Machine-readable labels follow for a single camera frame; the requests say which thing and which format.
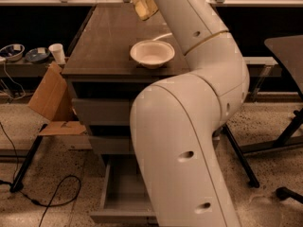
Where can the black chair caster foot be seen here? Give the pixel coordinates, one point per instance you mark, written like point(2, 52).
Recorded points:
point(283, 193)

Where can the grey drawer cabinet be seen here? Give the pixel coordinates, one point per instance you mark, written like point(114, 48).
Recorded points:
point(110, 41)

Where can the grey bottom drawer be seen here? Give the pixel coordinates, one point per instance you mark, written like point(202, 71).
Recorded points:
point(124, 198)

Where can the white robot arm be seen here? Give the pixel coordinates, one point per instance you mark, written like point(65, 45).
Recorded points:
point(172, 120)

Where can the white paper cup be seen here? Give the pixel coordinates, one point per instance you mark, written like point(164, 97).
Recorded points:
point(57, 53)

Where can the blue bowl near cup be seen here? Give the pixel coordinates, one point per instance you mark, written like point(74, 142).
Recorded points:
point(38, 55)

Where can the brown cardboard box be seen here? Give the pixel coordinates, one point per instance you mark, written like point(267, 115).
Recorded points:
point(52, 101)

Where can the black left table leg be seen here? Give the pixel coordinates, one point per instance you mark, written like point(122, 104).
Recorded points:
point(17, 183)

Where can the yellow sponge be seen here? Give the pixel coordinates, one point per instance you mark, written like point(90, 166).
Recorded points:
point(145, 9)

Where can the black right table leg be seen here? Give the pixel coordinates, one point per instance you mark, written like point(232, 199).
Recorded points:
point(253, 181)

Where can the grey middle drawer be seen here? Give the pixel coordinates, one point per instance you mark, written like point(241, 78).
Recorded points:
point(108, 145)

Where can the grey drawer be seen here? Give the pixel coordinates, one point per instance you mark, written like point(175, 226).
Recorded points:
point(102, 111)
point(124, 198)
point(108, 145)

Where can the black table leg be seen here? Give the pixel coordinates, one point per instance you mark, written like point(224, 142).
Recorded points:
point(253, 181)
point(17, 183)

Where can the blue bowl far left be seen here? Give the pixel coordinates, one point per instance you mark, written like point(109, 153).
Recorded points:
point(12, 52)

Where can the grey top drawer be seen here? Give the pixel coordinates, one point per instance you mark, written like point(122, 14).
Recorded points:
point(102, 111)

